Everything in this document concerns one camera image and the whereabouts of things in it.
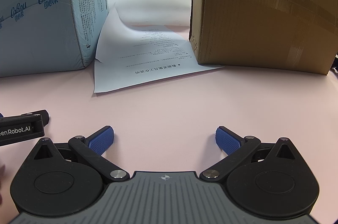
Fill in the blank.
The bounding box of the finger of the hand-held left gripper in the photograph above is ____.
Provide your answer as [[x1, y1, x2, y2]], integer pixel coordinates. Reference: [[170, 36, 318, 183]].
[[22, 109, 50, 127]]

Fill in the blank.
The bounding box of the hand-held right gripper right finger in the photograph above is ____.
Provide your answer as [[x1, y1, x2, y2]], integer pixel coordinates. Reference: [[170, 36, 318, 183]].
[[200, 126, 303, 183]]

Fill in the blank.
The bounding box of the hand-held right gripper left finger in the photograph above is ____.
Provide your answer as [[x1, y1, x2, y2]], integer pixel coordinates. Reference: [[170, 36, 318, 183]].
[[29, 126, 130, 183]]

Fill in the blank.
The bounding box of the white printed paper sheet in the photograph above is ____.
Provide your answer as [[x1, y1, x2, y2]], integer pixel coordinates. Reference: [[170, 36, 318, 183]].
[[94, 5, 225, 94]]

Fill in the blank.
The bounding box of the large light blue cardboard box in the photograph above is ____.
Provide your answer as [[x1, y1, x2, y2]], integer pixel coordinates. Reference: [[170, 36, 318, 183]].
[[0, 0, 110, 78]]

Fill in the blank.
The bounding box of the brown cardboard box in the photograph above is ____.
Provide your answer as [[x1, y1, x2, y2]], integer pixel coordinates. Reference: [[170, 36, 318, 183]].
[[189, 0, 338, 75]]

